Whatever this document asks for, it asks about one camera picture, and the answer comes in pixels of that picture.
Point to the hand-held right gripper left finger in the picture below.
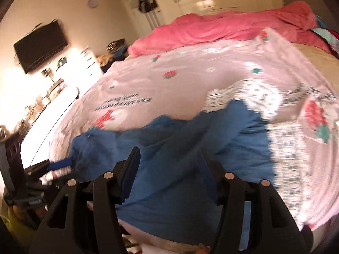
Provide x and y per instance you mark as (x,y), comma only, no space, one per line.
(130,178)

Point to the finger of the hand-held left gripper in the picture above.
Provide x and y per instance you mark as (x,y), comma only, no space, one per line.
(59,165)
(53,184)

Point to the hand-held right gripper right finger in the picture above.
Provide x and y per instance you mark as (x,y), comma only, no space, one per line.
(209,176)

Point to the blue denim pants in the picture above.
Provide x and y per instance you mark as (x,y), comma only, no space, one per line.
(172,150)

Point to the white desk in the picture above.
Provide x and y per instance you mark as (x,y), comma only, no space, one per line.
(53,121)

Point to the desk clutter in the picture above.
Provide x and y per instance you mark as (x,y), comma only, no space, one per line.
(39,100)

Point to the pink printed bed sheet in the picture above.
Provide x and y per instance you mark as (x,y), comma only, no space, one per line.
(172,84)

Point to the white dresser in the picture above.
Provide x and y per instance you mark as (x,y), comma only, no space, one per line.
(87,68)

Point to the tan cloth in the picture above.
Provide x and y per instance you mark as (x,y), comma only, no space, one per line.
(104,59)

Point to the dark bag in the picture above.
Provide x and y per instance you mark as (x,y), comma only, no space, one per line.
(116,46)

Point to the pink duvet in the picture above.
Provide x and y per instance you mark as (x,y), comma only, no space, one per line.
(212,29)

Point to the white door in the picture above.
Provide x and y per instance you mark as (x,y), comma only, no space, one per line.
(152,21)

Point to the beige bed mattress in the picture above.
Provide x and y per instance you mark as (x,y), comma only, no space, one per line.
(320,60)

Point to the dark hanging bags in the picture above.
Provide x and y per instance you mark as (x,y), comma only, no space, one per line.
(147,4)

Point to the colourful clothes pile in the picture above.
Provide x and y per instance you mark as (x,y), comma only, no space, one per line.
(325,31)

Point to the black wall television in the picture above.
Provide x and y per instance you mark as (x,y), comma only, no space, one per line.
(39,47)

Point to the round white wall clock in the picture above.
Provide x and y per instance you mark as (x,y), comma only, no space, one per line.
(92,3)

